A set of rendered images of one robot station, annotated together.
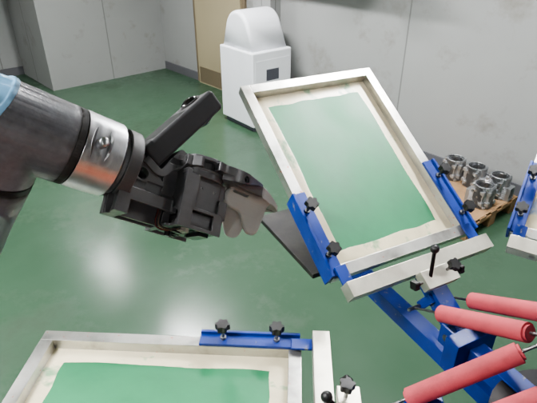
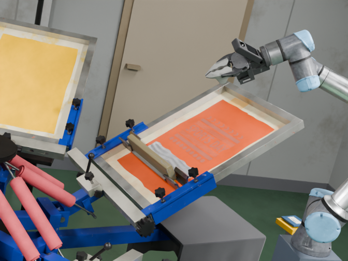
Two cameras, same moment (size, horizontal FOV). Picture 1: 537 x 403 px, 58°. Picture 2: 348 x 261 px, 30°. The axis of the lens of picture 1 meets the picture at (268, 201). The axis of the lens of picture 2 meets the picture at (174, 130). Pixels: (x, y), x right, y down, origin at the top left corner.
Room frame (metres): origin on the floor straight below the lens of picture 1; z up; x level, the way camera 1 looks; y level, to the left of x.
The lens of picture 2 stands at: (2.50, 0.71, 2.20)
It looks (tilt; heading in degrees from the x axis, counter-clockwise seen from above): 17 degrees down; 202
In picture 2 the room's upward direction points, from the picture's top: 13 degrees clockwise
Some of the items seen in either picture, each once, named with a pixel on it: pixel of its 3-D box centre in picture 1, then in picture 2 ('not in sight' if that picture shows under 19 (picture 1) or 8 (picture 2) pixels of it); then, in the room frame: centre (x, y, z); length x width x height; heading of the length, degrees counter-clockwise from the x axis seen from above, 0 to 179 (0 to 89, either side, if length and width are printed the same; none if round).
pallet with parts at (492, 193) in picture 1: (435, 181); not in sight; (3.66, -1.42, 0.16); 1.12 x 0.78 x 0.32; 42
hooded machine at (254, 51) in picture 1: (255, 67); not in sight; (5.56, 0.15, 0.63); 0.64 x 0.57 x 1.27; 42
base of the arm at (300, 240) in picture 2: not in sight; (314, 235); (0.22, 0.44, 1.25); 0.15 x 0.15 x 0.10
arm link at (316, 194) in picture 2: not in sight; (322, 207); (0.22, 0.45, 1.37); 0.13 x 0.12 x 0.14; 13
